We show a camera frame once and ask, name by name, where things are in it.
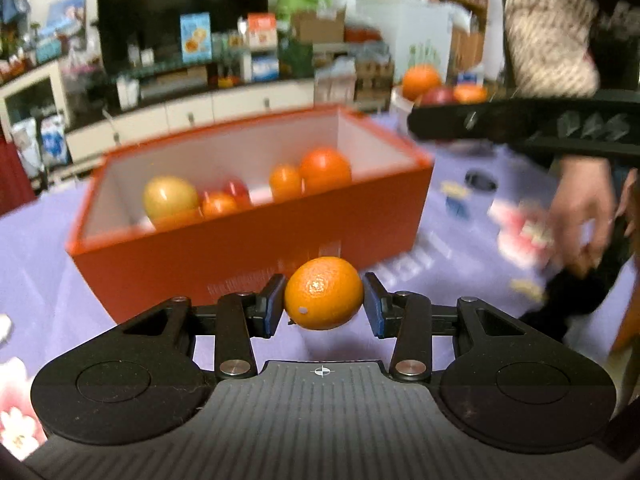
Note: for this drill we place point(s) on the yellow apple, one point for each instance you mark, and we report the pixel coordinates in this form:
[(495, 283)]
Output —
[(170, 199)]

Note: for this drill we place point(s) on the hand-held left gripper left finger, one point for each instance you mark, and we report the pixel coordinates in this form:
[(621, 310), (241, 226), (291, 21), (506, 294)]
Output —
[(273, 305)]

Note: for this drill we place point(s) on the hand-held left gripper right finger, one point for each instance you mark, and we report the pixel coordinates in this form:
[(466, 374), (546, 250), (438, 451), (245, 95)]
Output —
[(372, 305)]

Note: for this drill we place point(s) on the brown cardboard box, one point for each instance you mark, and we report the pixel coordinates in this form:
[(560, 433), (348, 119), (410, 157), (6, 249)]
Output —
[(320, 25)]

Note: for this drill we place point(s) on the white and blue bag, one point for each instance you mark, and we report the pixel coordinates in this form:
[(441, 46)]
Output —
[(52, 140)]

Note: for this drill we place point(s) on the wooden bookshelf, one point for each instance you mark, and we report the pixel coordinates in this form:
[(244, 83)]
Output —
[(460, 10)]

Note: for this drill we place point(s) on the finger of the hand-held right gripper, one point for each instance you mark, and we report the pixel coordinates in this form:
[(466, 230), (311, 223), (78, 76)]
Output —
[(450, 122)]

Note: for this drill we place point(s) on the orange in basket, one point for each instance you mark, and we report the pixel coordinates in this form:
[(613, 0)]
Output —
[(470, 93), (421, 82)]

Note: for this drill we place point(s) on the white pouch bag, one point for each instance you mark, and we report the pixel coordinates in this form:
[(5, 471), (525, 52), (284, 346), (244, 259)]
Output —
[(25, 142)]

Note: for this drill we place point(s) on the large orange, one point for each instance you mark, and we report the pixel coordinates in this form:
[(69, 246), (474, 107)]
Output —
[(325, 169)]

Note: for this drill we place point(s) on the blue picture book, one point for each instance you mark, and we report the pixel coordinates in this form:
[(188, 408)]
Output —
[(66, 10)]

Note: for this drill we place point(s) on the small mandarin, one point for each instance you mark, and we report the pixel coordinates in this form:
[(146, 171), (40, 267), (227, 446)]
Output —
[(219, 205), (285, 182), (324, 292)]

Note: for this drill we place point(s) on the purple floral tablecloth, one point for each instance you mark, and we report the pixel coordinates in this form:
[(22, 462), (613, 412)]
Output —
[(470, 240)]

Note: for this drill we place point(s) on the orange cardboard box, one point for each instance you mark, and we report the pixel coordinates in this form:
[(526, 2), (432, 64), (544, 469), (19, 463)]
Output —
[(225, 265)]

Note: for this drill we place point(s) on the red apple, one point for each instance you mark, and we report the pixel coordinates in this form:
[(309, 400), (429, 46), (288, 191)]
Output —
[(240, 189), (440, 96)]

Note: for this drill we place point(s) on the person's right hand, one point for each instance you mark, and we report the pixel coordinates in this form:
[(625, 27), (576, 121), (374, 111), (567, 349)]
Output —
[(585, 205)]

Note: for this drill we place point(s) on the white cabinet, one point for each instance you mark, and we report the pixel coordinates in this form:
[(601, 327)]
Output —
[(55, 85)]

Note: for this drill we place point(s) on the white television stand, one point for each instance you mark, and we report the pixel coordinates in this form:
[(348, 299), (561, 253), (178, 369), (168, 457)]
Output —
[(200, 105)]

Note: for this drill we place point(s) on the person's patterned sweater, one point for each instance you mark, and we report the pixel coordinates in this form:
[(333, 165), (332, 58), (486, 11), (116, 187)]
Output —
[(550, 20)]

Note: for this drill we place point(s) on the black television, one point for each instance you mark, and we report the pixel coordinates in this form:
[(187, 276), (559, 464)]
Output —
[(150, 5)]

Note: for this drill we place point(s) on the black cloth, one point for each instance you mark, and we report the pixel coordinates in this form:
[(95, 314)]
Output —
[(560, 305)]

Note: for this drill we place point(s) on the orange and white carton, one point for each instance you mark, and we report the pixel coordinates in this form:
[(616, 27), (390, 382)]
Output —
[(262, 30)]

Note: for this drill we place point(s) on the blue snack bag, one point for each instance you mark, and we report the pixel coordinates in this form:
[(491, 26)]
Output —
[(195, 37)]

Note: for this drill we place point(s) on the blue and white box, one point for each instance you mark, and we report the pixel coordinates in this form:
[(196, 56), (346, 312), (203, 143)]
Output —
[(265, 67)]

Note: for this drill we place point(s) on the dark green bag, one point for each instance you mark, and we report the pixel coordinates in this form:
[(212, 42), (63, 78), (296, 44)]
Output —
[(295, 59)]

